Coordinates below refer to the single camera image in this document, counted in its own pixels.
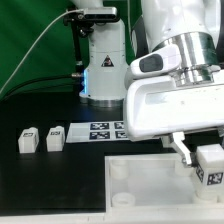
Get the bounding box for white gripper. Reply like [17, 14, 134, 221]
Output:
[123, 70, 224, 167]

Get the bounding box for white square tabletop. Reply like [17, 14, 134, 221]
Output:
[105, 154, 224, 224]

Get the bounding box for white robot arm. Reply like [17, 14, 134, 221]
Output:
[72, 0, 224, 165]

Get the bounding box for white marker sheet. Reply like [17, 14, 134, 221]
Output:
[66, 121, 127, 143]

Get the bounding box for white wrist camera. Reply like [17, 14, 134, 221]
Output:
[127, 44, 182, 79]

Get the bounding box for black cables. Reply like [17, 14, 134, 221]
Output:
[1, 73, 84, 100]

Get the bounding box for grey camera on stand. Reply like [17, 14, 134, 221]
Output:
[77, 7, 119, 23]

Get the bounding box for black camera stand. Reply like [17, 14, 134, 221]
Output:
[63, 6, 94, 79]

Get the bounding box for white camera cable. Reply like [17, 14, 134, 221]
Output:
[0, 9, 84, 96]

